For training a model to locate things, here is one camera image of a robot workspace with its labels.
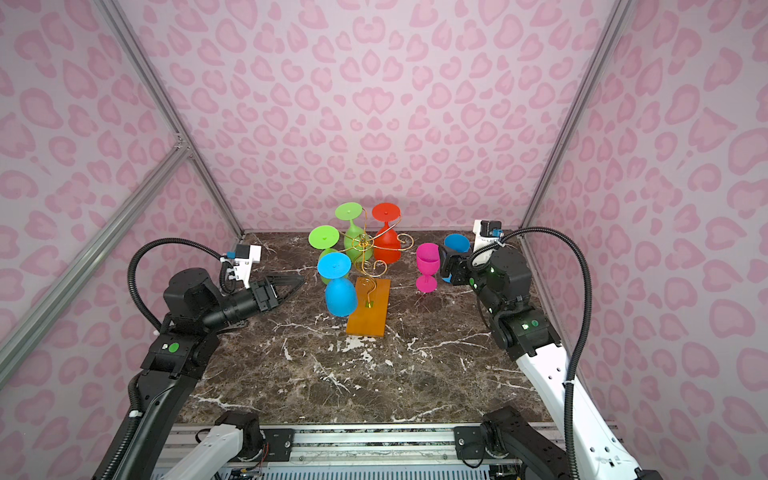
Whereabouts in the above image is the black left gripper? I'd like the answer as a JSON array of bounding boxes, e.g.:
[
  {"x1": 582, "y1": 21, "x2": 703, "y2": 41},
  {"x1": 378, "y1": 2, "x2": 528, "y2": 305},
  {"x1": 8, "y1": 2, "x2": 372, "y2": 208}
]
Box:
[{"x1": 202, "y1": 275, "x2": 305, "y2": 335}]

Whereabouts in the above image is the magenta wine glass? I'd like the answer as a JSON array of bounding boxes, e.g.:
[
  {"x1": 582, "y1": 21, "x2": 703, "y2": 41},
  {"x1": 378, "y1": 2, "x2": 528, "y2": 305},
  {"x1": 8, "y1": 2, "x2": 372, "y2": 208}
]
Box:
[{"x1": 416, "y1": 243, "x2": 441, "y2": 293}]

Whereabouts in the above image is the blue wine glass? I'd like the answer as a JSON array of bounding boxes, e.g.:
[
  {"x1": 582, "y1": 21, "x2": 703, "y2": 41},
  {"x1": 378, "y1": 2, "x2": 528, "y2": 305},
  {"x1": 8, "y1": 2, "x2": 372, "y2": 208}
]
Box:
[
  {"x1": 318, "y1": 252, "x2": 358, "y2": 317},
  {"x1": 440, "y1": 234, "x2": 471, "y2": 253}
]

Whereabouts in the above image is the blue front wine glass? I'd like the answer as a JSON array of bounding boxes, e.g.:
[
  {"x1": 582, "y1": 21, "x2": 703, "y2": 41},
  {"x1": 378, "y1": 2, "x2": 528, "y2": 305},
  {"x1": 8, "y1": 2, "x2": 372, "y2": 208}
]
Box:
[{"x1": 318, "y1": 252, "x2": 358, "y2": 317}]

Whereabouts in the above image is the green wine glass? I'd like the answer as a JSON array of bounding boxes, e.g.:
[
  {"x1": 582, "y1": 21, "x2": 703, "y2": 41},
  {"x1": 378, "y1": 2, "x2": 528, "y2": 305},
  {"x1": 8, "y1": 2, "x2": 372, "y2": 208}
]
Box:
[
  {"x1": 335, "y1": 202, "x2": 372, "y2": 264},
  {"x1": 308, "y1": 225, "x2": 340, "y2": 260}
]

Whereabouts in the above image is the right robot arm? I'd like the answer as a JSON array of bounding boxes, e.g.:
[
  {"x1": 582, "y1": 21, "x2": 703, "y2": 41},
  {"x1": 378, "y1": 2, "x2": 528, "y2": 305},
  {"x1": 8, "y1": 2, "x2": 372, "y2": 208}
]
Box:
[{"x1": 438, "y1": 247, "x2": 661, "y2": 479}]

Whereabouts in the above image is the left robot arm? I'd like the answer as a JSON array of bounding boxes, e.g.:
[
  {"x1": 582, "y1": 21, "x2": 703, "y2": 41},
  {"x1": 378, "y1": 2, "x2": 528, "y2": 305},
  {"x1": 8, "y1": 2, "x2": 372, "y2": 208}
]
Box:
[{"x1": 94, "y1": 268, "x2": 305, "y2": 479}]

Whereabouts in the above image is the red wine glass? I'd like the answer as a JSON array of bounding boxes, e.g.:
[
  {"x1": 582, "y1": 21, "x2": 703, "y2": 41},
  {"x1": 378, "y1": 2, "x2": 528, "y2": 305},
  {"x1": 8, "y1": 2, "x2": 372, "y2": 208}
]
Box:
[{"x1": 372, "y1": 203, "x2": 401, "y2": 265}]

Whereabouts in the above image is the orange wooden rack base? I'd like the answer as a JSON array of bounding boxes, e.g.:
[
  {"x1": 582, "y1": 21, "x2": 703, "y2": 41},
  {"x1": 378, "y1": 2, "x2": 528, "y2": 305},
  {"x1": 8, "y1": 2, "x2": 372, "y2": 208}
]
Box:
[{"x1": 346, "y1": 277, "x2": 391, "y2": 337}]

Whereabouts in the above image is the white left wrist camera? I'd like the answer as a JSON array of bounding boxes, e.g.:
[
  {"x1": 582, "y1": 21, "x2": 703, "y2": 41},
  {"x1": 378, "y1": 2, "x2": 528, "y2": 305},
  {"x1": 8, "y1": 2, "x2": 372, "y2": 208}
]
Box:
[{"x1": 219, "y1": 244, "x2": 262, "y2": 293}]

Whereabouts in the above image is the gold wire glass rack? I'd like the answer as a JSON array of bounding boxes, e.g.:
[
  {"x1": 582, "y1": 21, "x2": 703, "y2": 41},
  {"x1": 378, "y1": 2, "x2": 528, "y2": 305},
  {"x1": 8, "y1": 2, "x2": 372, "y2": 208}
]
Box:
[{"x1": 352, "y1": 203, "x2": 415, "y2": 278}]

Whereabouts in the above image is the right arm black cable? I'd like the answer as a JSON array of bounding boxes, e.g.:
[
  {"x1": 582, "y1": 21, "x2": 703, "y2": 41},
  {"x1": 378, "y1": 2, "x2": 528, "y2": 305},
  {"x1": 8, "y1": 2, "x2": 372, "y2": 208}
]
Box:
[{"x1": 467, "y1": 226, "x2": 595, "y2": 480}]

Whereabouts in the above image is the aluminium diagonal frame bar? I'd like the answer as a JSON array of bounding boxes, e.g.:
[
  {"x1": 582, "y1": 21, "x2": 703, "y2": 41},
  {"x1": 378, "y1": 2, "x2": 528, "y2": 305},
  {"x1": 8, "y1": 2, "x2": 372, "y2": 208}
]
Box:
[{"x1": 1, "y1": 143, "x2": 189, "y2": 385}]

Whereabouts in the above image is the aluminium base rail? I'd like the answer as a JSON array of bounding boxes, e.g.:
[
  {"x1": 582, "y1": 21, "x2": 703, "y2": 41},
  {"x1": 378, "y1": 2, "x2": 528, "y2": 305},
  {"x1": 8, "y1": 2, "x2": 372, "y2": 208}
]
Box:
[{"x1": 110, "y1": 422, "x2": 637, "y2": 480}]

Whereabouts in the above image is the aluminium frame post right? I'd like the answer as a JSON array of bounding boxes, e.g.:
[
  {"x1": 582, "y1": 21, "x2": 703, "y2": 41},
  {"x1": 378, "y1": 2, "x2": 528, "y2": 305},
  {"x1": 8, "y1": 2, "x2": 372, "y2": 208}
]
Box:
[{"x1": 521, "y1": 0, "x2": 636, "y2": 227}]

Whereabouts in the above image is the aluminium frame post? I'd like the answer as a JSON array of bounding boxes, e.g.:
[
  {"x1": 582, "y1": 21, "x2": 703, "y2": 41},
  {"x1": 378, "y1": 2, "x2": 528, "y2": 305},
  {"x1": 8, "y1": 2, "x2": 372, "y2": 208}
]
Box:
[
  {"x1": 93, "y1": 0, "x2": 245, "y2": 239},
  {"x1": 521, "y1": 0, "x2": 636, "y2": 227}
]

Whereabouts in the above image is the aluminium frame post left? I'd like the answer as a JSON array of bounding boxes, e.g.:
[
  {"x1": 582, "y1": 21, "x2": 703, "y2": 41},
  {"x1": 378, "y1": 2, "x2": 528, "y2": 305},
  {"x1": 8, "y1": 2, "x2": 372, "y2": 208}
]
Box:
[{"x1": 93, "y1": 0, "x2": 245, "y2": 239}]

